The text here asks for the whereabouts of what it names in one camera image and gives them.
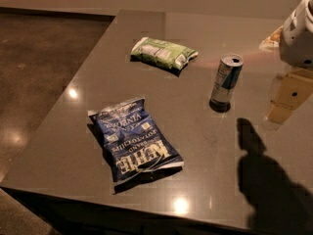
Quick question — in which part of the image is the green chip bag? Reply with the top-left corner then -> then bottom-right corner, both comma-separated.
130,37 -> 199,72

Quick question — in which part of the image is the blue kettle chip bag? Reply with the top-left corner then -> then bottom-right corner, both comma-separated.
88,98 -> 184,185

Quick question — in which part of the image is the redbull can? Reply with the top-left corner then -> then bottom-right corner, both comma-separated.
209,54 -> 244,113

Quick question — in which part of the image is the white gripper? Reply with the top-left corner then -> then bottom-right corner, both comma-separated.
265,0 -> 313,124

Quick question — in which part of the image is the orange white object on table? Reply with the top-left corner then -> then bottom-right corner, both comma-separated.
259,26 -> 283,51

